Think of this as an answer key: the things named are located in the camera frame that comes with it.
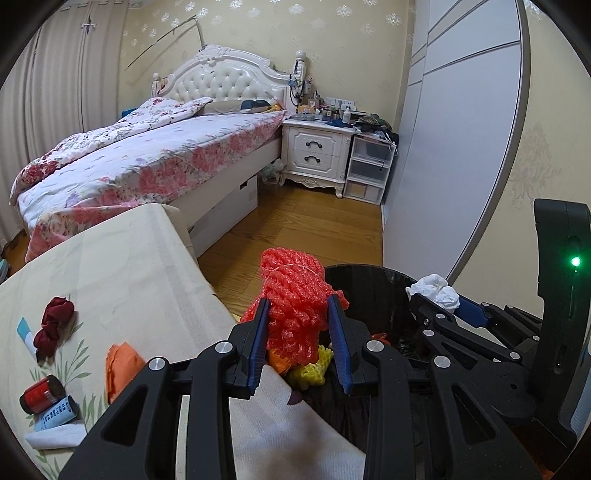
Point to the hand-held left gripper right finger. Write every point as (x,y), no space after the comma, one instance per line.
(339,341)

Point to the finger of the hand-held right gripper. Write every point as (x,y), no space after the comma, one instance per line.
(473,313)
(480,350)

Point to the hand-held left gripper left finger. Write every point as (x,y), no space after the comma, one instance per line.
(258,346)

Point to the yellow foam fruit net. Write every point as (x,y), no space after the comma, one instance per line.
(314,371)

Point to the white tissue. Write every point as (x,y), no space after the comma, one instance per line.
(434,288)

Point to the black trash bin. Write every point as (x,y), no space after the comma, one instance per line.
(369,295)

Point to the red foam fruit net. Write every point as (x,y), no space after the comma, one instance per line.
(291,295)

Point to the orange paper box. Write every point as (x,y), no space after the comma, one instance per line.
(122,369)

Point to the light blue printed packet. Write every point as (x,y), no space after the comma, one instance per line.
(57,413)

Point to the red canister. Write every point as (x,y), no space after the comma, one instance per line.
(41,393)

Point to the teal and white box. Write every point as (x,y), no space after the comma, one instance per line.
(25,332)

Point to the white storage box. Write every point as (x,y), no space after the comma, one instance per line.
(226,212)

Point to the clear plastic drawer unit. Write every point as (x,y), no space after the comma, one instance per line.
(369,170)

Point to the clear plastic bag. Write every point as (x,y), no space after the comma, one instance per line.
(271,173)

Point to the grey sliding wardrobe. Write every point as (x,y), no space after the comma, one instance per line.
(461,138)

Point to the white nightstand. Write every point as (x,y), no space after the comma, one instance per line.
(314,152)

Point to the floral bedsheet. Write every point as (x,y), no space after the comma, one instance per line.
(184,157)

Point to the dark red cloth flower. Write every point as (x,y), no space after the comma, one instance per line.
(55,318)

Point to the clutter of small bottles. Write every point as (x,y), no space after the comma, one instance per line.
(341,115)

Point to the pillow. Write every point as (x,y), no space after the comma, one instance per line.
(226,107)

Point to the floral quilt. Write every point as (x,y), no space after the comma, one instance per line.
(115,134)

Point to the white tufted bed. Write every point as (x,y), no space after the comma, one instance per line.
(221,78)

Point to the beige curtain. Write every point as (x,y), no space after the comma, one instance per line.
(78,78)
(16,161)

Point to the thin metal rod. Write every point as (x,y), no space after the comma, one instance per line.
(161,39)

